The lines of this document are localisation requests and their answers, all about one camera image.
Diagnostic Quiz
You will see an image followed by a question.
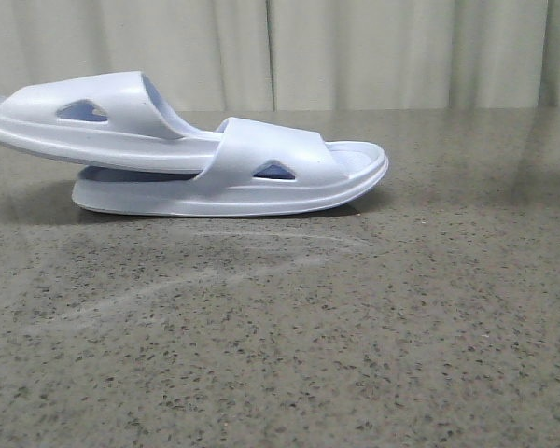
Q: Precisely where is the light blue slipper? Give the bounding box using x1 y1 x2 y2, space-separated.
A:
72 118 388 217
0 71 221 174

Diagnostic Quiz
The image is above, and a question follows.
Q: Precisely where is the beige pleated curtain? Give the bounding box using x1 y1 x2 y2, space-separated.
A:
0 1 560 111

